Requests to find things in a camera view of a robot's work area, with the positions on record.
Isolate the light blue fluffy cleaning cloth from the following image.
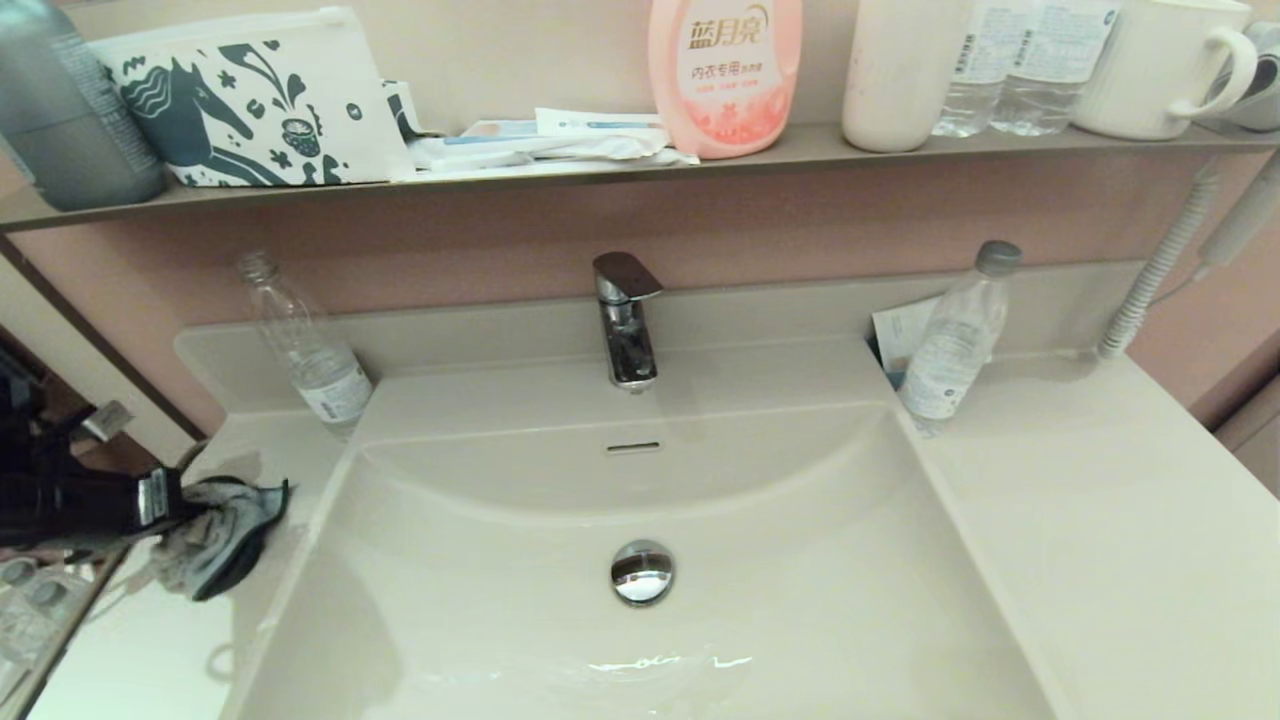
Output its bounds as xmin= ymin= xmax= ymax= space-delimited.
xmin=150 ymin=478 xmax=291 ymax=603

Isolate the chrome sink faucet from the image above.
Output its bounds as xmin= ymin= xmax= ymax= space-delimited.
xmin=592 ymin=251 xmax=665 ymax=393

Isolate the white ceramic sink basin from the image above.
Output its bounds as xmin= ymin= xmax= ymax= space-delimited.
xmin=218 ymin=400 xmax=1056 ymax=720

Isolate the plastic wrapped cups pack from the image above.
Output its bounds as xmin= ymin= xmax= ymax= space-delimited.
xmin=0 ymin=555 xmax=101 ymax=691

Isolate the clear uncapped plastic bottle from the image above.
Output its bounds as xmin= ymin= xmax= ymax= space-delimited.
xmin=235 ymin=252 xmax=374 ymax=441

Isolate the grey plastic bottle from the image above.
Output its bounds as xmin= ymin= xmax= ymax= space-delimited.
xmin=0 ymin=0 xmax=168 ymax=213

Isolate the white horse print pouch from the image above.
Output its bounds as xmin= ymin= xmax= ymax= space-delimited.
xmin=88 ymin=5 xmax=416 ymax=188

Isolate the small patterned packet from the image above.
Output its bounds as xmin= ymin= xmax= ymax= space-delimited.
xmin=382 ymin=78 xmax=443 ymax=141

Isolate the chrome drain stopper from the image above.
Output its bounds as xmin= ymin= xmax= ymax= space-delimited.
xmin=611 ymin=540 xmax=677 ymax=607

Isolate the crumpled white plastic wrapper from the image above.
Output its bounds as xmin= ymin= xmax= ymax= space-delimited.
xmin=408 ymin=125 xmax=703 ymax=171

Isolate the white sachet blue stripe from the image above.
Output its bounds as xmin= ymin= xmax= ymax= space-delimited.
xmin=535 ymin=107 xmax=669 ymax=132

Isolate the pink detergent bottle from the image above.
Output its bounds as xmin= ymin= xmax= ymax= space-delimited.
xmin=648 ymin=0 xmax=804 ymax=160

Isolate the white paper card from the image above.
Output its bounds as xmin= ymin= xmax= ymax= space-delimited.
xmin=872 ymin=297 xmax=991 ymax=391

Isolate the clear grey-capped plastic bottle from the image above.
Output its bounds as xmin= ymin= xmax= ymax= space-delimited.
xmin=897 ymin=240 xmax=1024 ymax=438

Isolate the cream ribbed tumbler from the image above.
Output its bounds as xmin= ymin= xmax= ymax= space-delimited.
xmin=841 ymin=0 xmax=974 ymax=153

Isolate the clear labelled water bottle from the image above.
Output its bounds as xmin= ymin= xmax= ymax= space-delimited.
xmin=992 ymin=0 xmax=1123 ymax=136
xmin=933 ymin=0 xmax=1039 ymax=138

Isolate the white ribbed mug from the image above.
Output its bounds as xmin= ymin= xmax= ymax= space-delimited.
xmin=1073 ymin=0 xmax=1261 ymax=141

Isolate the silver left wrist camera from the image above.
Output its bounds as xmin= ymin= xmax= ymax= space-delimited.
xmin=78 ymin=400 xmax=133 ymax=443

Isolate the brown wall shelf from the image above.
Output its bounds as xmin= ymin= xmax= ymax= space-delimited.
xmin=0 ymin=120 xmax=1280 ymax=233

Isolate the white coiled dryer cord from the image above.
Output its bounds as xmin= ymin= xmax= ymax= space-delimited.
xmin=1098 ymin=165 xmax=1226 ymax=359

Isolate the white wall hair dryer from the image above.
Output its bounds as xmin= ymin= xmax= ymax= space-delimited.
xmin=1200 ymin=20 xmax=1280 ymax=269

